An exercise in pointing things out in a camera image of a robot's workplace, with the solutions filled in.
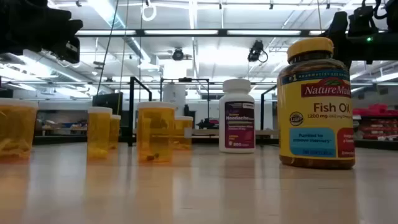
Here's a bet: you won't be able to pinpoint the black metal background frame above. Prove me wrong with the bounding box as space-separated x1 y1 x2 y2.
159 77 211 125

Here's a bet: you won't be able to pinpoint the black aluminium rig frame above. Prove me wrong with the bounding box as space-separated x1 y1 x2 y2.
74 28 330 37

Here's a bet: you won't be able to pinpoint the white headache medicine bottle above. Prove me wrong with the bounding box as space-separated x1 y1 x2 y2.
218 78 256 154

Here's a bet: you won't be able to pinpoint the small orange pill vial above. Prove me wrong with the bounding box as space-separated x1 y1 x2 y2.
86 106 113 161
109 114 122 150

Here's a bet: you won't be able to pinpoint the wooden shelf black wire legs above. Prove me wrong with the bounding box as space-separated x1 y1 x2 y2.
128 76 279 147

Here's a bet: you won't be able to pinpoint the thin black hanging cable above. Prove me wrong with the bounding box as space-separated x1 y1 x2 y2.
95 0 121 96
116 0 130 114

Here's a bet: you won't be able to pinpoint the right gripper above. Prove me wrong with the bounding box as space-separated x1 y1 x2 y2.
323 11 353 68

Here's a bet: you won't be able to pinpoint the white hanging cable loop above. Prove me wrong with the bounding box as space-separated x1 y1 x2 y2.
141 2 157 22

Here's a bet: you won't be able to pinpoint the cluttered background workbench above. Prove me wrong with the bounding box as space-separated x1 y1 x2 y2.
33 108 88 138

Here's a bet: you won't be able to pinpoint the black overhead camera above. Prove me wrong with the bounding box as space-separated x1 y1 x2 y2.
248 39 269 63

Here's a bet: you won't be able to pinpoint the white cylindrical tank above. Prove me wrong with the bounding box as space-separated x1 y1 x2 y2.
162 82 187 118

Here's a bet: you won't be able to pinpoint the black box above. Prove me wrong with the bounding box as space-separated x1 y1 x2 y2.
92 92 124 116

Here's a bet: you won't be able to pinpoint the red storage rack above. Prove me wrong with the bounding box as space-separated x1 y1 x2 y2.
353 104 398 141

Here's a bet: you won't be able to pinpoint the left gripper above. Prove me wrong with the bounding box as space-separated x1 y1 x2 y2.
46 11 84 65

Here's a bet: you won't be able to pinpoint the large orange pill vial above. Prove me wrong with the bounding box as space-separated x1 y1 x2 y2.
174 116 194 152
136 101 177 164
0 98 39 162

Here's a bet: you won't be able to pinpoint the yellow fish oil bottle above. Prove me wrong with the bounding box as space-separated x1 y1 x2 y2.
276 36 356 170

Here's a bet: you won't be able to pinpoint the round black ceiling fixture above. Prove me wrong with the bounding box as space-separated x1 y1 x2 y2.
172 48 185 62

